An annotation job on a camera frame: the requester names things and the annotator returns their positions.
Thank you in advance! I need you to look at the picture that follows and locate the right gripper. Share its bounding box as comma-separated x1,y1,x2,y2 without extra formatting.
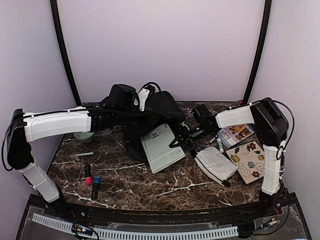
170,123,214,150

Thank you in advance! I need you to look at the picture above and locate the pale green notebook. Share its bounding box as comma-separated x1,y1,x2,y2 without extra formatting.
140,123,186,174

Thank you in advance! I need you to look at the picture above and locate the black backpack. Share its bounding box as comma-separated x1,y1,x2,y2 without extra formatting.
117,91,186,163

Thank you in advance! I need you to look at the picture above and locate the white fabric pouch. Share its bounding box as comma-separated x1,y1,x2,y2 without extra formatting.
190,146,238,188

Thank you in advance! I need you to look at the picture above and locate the dog picture book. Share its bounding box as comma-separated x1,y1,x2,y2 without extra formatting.
217,124,255,148

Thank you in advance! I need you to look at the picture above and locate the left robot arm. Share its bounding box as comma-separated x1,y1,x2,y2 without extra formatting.
0,84,146,218

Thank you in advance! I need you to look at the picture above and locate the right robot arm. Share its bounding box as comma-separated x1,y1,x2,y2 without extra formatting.
169,97,295,217

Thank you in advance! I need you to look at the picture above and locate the green cap glue stick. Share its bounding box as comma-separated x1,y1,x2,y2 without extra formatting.
216,137,224,153

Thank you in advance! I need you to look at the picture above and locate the pale green ceramic bowl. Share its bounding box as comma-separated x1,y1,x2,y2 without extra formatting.
74,132,95,143

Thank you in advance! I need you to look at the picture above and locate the green tip white pen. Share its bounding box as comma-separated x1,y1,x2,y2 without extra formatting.
70,151,95,158

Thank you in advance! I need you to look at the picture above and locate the floral ceramic tile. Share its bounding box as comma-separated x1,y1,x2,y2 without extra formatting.
226,141,265,185

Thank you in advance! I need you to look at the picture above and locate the pink cap black marker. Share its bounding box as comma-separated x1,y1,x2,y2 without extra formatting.
84,164,92,186

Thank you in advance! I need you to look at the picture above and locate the blue cap black marker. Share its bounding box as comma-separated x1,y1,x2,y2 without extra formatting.
91,176,101,200

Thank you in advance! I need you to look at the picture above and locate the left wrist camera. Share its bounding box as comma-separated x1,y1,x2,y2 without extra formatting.
138,84,156,112

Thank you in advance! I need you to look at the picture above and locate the white slotted cable duct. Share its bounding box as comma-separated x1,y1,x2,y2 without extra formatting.
31,213,239,240

